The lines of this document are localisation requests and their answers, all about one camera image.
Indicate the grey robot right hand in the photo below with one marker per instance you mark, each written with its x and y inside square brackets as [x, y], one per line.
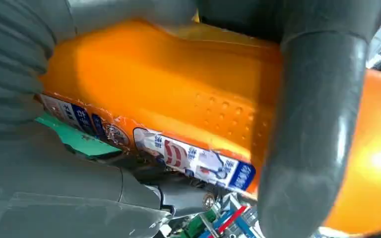
[315, 115]

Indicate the red pole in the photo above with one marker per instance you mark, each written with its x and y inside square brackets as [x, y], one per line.
[231, 219]

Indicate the green crate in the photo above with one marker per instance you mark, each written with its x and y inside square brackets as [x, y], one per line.
[197, 226]

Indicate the green mat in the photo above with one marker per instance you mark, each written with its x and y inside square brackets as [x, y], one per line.
[78, 141]

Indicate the blue metal frame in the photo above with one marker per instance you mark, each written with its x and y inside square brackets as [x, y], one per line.
[243, 226]

